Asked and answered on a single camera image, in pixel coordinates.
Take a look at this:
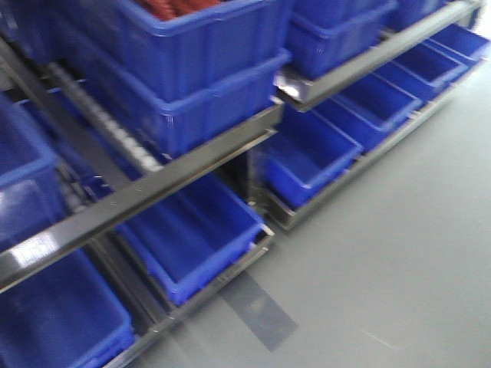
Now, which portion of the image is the blue open bin bottom shelf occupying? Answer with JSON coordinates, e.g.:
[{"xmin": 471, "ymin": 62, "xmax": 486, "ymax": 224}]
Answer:
[{"xmin": 116, "ymin": 174, "xmax": 264, "ymax": 306}]

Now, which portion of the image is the dark metal shelf rack right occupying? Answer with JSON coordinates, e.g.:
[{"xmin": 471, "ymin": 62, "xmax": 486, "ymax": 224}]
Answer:
[{"xmin": 245, "ymin": 0, "xmax": 484, "ymax": 233}]

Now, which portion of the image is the dark metal shelf rack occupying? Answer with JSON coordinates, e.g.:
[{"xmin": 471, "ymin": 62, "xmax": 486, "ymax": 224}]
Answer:
[
  {"xmin": 245, "ymin": 0, "xmax": 484, "ymax": 233},
  {"xmin": 1, "ymin": 42, "xmax": 283, "ymax": 367}
]

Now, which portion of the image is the blue bin with red parts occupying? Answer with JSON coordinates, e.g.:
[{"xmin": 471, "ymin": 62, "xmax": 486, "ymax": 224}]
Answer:
[{"xmin": 48, "ymin": 1, "xmax": 292, "ymax": 102}]

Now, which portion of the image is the dark metal shelf rack left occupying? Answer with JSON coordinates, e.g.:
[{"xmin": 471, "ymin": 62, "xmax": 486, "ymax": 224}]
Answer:
[{"xmin": 1, "ymin": 42, "xmax": 283, "ymax": 367}]

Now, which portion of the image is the blue open bin right rack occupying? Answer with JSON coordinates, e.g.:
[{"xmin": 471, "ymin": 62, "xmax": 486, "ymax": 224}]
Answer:
[
  {"xmin": 313, "ymin": 74, "xmax": 422, "ymax": 153},
  {"xmin": 374, "ymin": 44, "xmax": 467, "ymax": 104},
  {"xmin": 266, "ymin": 106, "xmax": 363, "ymax": 209}
]

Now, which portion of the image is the blue stacked lower bin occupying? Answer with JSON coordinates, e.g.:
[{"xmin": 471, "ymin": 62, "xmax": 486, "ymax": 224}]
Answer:
[{"xmin": 68, "ymin": 47, "xmax": 290, "ymax": 159}]

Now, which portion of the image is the blue bin upper right rack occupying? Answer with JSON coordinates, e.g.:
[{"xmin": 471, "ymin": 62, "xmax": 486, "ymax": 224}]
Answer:
[{"xmin": 285, "ymin": 1, "xmax": 397, "ymax": 81}]

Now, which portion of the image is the blue bin left middle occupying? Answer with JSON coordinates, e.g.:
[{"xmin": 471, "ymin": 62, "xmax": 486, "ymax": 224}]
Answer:
[{"xmin": 1, "ymin": 94, "xmax": 65, "ymax": 251}]

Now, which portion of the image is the blue bin bottom left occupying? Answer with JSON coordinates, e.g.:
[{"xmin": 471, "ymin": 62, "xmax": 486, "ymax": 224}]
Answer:
[{"xmin": 1, "ymin": 251, "xmax": 135, "ymax": 367}]

